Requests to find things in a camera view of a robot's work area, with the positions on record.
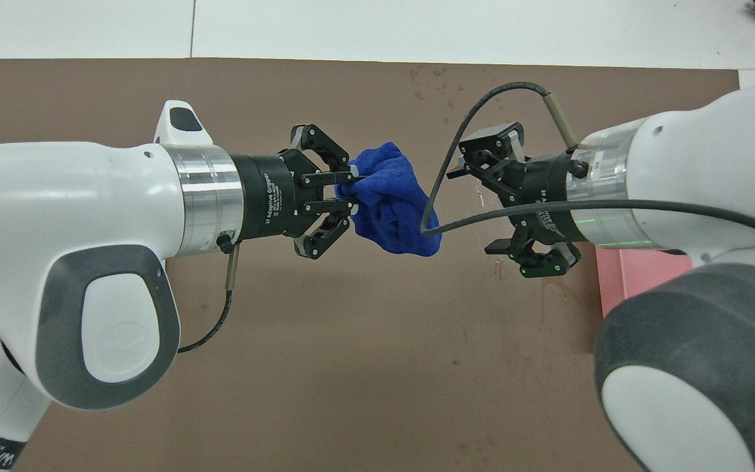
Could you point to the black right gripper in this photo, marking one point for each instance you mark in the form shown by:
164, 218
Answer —
544, 193

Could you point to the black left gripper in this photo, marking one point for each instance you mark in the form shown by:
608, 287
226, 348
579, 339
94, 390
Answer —
266, 196

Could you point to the blue towel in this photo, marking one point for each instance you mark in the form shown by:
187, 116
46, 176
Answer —
390, 203

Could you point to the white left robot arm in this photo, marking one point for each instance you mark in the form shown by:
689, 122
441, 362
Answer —
56, 196

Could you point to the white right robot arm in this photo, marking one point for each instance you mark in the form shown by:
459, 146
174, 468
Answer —
712, 151

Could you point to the pink plastic bin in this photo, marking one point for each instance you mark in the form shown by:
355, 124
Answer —
639, 275

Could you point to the brown table mat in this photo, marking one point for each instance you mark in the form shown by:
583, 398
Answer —
351, 360

